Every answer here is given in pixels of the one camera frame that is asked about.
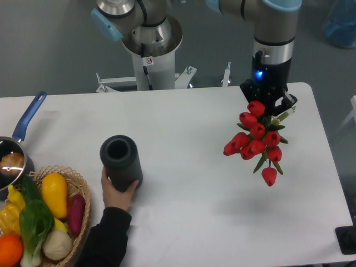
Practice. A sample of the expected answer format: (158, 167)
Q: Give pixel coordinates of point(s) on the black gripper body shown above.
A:
(268, 83)

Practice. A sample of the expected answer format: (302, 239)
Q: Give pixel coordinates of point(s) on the red tulip bouquet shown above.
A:
(260, 136)

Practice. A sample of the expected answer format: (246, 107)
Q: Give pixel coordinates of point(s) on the dark grey ribbed vase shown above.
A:
(121, 161)

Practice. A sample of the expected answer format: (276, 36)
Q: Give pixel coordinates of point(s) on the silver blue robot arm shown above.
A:
(152, 36)

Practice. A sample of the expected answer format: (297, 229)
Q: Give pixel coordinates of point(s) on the black sleeved forearm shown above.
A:
(107, 241)

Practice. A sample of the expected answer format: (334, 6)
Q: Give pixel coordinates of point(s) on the person's bare hand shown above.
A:
(115, 198)

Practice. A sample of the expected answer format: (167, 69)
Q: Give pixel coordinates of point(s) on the blue translucent container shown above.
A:
(339, 26)

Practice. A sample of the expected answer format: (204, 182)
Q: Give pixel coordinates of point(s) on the black device at table edge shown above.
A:
(346, 239)

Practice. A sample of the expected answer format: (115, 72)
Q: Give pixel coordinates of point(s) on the woven wicker basket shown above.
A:
(76, 184)

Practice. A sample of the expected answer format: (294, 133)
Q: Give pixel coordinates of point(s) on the purple eggplant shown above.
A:
(76, 210)

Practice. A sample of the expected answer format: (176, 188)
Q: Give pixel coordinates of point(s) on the yellow squash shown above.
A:
(54, 193)

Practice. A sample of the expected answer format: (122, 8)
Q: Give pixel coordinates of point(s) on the white garlic bulb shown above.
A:
(57, 245)

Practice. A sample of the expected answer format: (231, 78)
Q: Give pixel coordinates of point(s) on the green bok choy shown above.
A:
(35, 223)

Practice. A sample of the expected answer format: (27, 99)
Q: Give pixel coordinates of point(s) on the bread roll in pan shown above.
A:
(12, 164)

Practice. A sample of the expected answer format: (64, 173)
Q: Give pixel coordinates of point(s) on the yellow bell pepper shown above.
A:
(10, 212)

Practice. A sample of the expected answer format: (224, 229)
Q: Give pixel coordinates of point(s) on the orange fruit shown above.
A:
(11, 249)

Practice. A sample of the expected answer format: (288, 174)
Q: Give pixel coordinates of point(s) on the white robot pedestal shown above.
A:
(152, 73)

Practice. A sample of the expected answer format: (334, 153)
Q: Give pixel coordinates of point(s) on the blue handled saucepan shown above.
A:
(14, 144)

